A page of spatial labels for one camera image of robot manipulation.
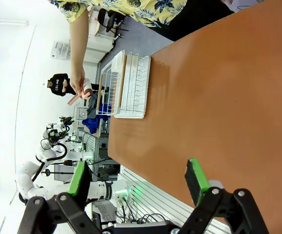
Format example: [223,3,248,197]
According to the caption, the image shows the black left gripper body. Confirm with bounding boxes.
[47,129,68,145]

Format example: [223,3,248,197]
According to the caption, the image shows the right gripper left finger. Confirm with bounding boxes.
[18,160,102,234]

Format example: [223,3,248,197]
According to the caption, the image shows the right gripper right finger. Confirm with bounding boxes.
[177,157,270,234]

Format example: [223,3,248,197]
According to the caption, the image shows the pink lint roller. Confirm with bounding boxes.
[67,78,93,107]

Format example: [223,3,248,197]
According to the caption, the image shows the person's right forearm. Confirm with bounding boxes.
[69,7,89,74]

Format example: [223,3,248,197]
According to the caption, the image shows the person's right hand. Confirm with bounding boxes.
[69,67,87,96]

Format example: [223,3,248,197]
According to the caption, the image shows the blue cloth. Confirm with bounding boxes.
[81,103,110,135]

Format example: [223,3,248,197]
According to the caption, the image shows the man in black shirt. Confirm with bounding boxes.
[44,73,78,97]

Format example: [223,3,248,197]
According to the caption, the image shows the white utensil holder cup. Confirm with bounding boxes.
[111,51,127,72]

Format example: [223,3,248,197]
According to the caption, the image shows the white drain tray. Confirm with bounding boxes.
[113,55,151,120]

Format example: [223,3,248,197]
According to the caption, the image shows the white cabinet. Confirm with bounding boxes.
[84,30,117,64]

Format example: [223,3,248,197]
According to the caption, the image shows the black office chair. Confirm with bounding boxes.
[98,8,130,39]

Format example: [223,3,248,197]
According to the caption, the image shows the person in yellow pineapple shirt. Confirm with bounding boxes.
[49,0,236,42]

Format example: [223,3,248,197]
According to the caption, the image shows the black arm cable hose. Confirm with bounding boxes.
[31,138,68,182]

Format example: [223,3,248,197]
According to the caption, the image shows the black base cables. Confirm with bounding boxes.
[115,198,167,225]

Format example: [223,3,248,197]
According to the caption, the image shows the white wire dish rack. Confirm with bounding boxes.
[95,50,143,116]

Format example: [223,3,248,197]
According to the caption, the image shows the white wall poster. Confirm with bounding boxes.
[51,40,71,59]

